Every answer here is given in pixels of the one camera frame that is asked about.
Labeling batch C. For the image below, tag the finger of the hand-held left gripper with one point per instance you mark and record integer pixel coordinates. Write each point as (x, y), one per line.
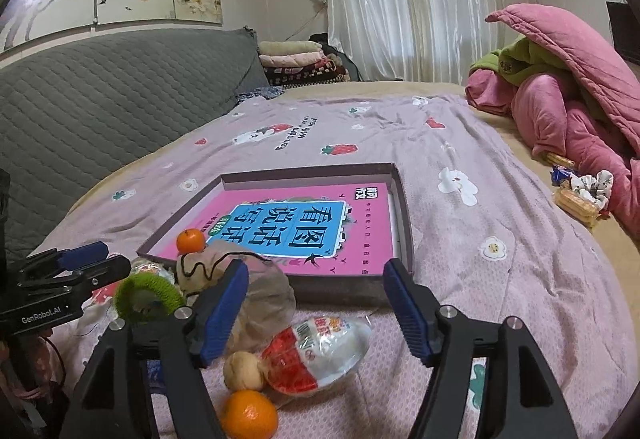
(100, 274)
(82, 254)

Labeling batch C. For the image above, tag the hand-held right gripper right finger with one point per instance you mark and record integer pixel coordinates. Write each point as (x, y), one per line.
(405, 304)

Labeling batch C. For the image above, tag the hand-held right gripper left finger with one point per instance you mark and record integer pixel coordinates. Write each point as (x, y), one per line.
(225, 314)

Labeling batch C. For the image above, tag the clear bag of walnuts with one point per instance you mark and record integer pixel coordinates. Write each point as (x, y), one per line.
(270, 299)

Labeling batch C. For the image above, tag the green fuzzy hair scrunchie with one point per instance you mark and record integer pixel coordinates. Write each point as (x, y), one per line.
(165, 291)

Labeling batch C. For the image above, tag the grey cardboard box tray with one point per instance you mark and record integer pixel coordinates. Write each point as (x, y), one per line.
(340, 289)

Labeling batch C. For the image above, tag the red white snack packet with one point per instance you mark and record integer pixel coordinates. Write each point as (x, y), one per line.
(152, 271)
(320, 349)

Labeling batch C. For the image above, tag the tan walnut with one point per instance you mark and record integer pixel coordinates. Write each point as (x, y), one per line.
(242, 371)

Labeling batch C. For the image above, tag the small orange tangerine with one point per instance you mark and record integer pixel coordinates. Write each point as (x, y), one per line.
(190, 241)

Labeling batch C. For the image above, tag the pink book with blue label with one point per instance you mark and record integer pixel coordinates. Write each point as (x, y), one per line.
(365, 229)

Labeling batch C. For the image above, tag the pink printed blanket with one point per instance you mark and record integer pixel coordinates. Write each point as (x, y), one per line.
(500, 309)

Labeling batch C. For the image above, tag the large orange tangerine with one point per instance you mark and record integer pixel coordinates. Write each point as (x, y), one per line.
(250, 414)

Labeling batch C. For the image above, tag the grey quilted headboard cover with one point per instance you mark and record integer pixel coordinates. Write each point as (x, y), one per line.
(125, 109)

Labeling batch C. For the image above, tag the yellow biscuit packet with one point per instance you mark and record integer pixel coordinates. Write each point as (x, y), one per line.
(577, 209)

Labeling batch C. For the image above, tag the blue candy wrapper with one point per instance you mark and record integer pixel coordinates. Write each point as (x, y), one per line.
(559, 176)

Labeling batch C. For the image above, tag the small yellow snack packet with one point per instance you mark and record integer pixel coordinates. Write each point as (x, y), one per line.
(560, 160)

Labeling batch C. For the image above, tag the white floral scrunchie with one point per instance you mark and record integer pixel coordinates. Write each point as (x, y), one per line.
(592, 186)

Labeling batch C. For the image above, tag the blue patterned cloth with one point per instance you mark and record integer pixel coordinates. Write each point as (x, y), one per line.
(257, 95)

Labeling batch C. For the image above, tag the pink quilt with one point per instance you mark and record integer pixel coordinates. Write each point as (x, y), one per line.
(575, 129)

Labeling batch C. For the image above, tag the folded checkered blanket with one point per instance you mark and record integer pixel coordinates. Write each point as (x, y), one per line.
(305, 75)

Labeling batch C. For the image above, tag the folded pink blanket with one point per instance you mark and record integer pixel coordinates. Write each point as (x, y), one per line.
(292, 60)

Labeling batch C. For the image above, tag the dark cloth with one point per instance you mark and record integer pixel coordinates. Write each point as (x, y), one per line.
(330, 44)

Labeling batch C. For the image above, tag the green blanket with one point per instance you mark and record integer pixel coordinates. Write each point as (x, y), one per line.
(520, 59)

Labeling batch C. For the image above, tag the folded cream blanket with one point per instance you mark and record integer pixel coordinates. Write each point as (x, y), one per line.
(290, 48)

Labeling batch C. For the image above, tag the black television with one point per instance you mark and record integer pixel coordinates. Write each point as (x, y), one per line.
(622, 29)

